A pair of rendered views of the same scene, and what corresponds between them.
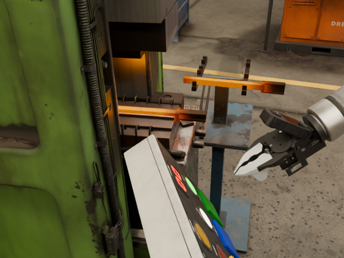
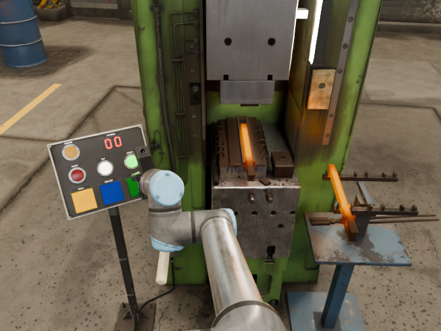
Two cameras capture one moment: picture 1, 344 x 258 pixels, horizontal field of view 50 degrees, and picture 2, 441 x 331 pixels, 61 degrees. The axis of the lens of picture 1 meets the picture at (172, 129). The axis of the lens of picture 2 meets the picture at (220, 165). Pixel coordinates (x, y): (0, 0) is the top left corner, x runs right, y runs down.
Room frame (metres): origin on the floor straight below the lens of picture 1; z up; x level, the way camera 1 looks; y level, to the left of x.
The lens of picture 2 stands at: (0.68, -1.25, 1.90)
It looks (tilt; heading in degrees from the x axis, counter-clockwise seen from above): 35 degrees down; 77
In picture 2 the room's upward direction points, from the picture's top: 1 degrees clockwise
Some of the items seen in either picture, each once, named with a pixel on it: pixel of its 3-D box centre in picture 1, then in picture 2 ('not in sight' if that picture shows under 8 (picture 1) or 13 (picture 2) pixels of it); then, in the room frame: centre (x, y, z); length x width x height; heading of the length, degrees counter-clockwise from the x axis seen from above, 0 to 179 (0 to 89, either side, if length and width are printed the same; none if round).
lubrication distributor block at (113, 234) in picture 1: (112, 238); not in sight; (0.73, 0.18, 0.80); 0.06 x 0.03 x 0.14; 169
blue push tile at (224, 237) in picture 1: (223, 241); (111, 192); (0.53, -0.11, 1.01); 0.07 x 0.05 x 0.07; 14
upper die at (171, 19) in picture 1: (104, 22); (243, 71); (1.11, 0.20, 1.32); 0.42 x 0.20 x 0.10; 79
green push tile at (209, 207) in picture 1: (208, 209); (138, 185); (0.63, -0.08, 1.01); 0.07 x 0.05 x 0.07; 14
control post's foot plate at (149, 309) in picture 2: not in sight; (134, 314); (0.50, 0.02, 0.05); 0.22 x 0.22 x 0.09; 79
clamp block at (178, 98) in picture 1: (167, 104); (281, 164); (1.26, 0.02, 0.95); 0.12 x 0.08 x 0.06; 79
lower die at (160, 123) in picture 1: (116, 123); (239, 144); (1.11, 0.20, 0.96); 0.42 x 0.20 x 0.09; 79
